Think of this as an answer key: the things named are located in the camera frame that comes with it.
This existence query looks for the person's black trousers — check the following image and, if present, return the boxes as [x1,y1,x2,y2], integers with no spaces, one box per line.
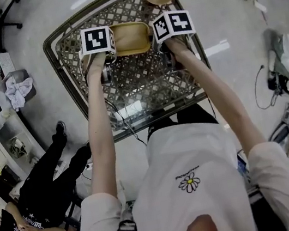
[143,99,219,138]

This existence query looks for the rectangular beige small container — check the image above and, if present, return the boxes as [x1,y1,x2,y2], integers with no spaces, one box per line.
[109,18,155,59]

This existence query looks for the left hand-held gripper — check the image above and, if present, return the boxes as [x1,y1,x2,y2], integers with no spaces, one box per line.
[75,23,123,88]

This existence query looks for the grey bin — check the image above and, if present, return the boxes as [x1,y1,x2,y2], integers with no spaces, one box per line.
[0,66,40,110]

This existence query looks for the person's right forearm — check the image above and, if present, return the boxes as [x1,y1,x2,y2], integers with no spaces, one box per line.
[165,23,270,168]

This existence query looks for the rattan lattice table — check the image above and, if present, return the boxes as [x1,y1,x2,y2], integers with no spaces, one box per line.
[34,0,222,153]

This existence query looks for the white curved shelf unit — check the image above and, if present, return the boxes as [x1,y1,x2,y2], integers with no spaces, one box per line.
[0,40,56,213]

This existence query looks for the person's white daisy shirt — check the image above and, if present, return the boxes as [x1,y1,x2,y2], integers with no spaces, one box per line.
[63,104,289,231]

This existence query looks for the white perforated box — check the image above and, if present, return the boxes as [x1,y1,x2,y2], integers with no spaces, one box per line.
[0,50,16,78]

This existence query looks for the person's left forearm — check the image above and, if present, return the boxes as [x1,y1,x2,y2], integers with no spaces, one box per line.
[68,53,130,199]

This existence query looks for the black floor cable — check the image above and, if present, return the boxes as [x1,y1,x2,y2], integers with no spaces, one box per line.
[249,62,285,111]

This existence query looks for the white crumpled cloth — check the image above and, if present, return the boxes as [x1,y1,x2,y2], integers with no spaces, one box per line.
[3,75,39,114]

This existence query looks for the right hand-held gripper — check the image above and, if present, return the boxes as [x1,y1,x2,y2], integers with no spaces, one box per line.
[149,7,203,73]

